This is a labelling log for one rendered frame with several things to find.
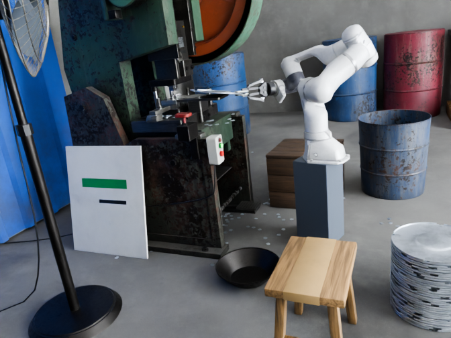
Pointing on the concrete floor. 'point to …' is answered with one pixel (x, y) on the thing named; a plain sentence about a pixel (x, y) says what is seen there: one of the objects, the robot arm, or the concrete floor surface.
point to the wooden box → (285, 172)
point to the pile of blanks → (421, 292)
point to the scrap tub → (394, 153)
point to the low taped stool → (314, 280)
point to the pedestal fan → (33, 32)
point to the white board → (107, 200)
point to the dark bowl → (247, 267)
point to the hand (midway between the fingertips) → (241, 92)
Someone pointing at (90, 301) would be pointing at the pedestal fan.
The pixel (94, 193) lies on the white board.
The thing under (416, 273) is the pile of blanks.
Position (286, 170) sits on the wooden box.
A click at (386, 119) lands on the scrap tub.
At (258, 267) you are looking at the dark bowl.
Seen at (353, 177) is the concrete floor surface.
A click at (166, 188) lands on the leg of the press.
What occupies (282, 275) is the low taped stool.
